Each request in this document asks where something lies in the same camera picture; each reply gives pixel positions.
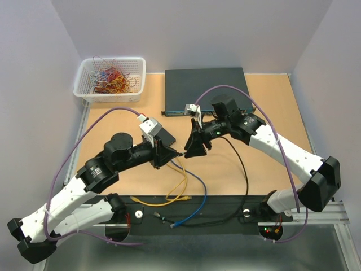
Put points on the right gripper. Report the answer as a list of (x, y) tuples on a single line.
[(194, 146)]

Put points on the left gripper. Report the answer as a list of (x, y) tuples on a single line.
[(164, 154)]

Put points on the small black network switch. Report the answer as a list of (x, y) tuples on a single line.
[(166, 138)]

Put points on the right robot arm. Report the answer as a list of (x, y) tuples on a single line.
[(320, 177)]

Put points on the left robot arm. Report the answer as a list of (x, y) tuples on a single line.
[(39, 233)]

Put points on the white plastic basket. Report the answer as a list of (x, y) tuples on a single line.
[(118, 79)]

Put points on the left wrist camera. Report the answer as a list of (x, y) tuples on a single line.
[(149, 127)]

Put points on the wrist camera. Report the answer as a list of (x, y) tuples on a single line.
[(194, 111), (149, 127)]

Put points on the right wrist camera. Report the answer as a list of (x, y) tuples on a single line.
[(194, 111)]

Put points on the large rack network switch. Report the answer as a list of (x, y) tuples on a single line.
[(184, 86)]

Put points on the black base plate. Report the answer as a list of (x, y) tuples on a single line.
[(191, 214)]

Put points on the aluminium rail frame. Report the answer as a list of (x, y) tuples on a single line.
[(321, 251)]

